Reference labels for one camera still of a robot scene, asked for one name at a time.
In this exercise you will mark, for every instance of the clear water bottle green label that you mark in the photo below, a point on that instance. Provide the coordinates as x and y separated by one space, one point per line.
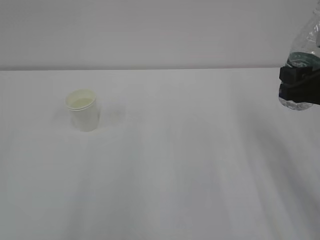
305 52

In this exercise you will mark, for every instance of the white paper cup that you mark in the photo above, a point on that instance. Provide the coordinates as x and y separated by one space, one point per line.
82 106

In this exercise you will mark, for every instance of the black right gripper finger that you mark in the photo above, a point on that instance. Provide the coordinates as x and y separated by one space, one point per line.
296 76
306 92

